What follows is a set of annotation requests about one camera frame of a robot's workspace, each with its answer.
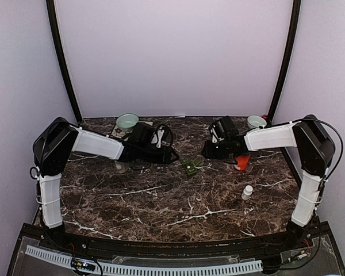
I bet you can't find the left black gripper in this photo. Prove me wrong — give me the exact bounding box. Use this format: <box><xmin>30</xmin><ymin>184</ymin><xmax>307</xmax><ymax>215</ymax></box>
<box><xmin>139</xmin><ymin>144</ymin><xmax>180</xmax><ymax>165</ymax></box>

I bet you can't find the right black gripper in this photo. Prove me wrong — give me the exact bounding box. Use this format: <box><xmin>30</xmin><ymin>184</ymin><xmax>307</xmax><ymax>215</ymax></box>
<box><xmin>201</xmin><ymin>139</ymin><xmax>231</xmax><ymax>160</ymax></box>

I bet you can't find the orange pill bottle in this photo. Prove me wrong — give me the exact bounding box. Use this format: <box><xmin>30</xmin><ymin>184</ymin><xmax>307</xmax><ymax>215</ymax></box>
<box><xmin>234</xmin><ymin>155</ymin><xmax>250</xmax><ymax>171</ymax></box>

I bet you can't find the small white pill bottle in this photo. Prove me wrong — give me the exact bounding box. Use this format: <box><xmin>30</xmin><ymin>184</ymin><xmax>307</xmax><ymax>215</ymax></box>
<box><xmin>241</xmin><ymin>185</ymin><xmax>253</xmax><ymax>200</ymax></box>

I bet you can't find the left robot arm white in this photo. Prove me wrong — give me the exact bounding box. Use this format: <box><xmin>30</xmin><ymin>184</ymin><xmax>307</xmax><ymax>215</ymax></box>
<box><xmin>31</xmin><ymin>117</ymin><xmax>179</xmax><ymax>251</ymax></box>

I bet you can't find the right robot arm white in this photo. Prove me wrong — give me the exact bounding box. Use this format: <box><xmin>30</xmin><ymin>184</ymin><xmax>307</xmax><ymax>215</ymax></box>
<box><xmin>201</xmin><ymin>114</ymin><xmax>337</xmax><ymax>250</ymax></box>

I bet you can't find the small pale corner bowl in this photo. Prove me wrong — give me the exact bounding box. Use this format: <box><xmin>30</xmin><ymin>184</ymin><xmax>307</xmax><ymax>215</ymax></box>
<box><xmin>247</xmin><ymin>115</ymin><xmax>267</xmax><ymax>129</ymax></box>

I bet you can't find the teal ceramic bowl on plate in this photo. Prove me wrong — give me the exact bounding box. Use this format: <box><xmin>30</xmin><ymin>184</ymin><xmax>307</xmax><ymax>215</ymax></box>
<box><xmin>116</xmin><ymin>113</ymin><xmax>139</xmax><ymax>133</ymax></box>

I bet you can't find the square floral ceramic plate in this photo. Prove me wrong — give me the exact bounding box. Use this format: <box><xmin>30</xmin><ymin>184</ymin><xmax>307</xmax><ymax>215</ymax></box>
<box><xmin>111</xmin><ymin>121</ymin><xmax>153</xmax><ymax>138</ymax></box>

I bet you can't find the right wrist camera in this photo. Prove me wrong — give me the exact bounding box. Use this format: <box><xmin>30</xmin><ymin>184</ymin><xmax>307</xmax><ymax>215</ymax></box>
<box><xmin>209</xmin><ymin>122</ymin><xmax>224</xmax><ymax>143</ymax></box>

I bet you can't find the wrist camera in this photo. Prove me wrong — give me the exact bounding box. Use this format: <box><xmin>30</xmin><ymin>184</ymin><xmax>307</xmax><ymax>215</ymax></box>
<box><xmin>151</xmin><ymin>124</ymin><xmax>174</xmax><ymax>148</ymax></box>
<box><xmin>209</xmin><ymin>122</ymin><xmax>224</xmax><ymax>143</ymax></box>

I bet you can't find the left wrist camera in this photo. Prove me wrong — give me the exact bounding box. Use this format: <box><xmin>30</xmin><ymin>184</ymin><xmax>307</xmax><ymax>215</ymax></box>
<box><xmin>151</xmin><ymin>124</ymin><xmax>174</xmax><ymax>148</ymax></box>

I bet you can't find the black front table rail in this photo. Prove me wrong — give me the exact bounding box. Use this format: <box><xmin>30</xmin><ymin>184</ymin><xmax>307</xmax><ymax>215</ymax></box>
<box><xmin>20</xmin><ymin>223</ymin><xmax>329</xmax><ymax>259</ymax></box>

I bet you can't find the grey slotted cable duct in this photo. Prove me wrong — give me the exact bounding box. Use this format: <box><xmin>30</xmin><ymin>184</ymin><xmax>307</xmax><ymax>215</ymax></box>
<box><xmin>25</xmin><ymin>245</ymin><xmax>263</xmax><ymax>275</ymax></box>

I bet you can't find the black right corner frame post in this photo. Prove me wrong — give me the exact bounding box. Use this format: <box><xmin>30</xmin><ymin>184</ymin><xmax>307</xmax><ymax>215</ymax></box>
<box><xmin>267</xmin><ymin>0</ymin><xmax>301</xmax><ymax>124</ymax></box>

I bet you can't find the black corner frame post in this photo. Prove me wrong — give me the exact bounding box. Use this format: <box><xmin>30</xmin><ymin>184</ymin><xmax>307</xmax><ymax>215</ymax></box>
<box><xmin>267</xmin><ymin>0</ymin><xmax>301</xmax><ymax>124</ymax></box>
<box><xmin>45</xmin><ymin>0</ymin><xmax>83</xmax><ymax>124</ymax></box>

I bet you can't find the black left corner frame post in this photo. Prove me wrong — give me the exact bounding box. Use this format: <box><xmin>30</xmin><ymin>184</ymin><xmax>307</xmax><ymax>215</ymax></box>
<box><xmin>45</xmin><ymin>0</ymin><xmax>83</xmax><ymax>124</ymax></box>

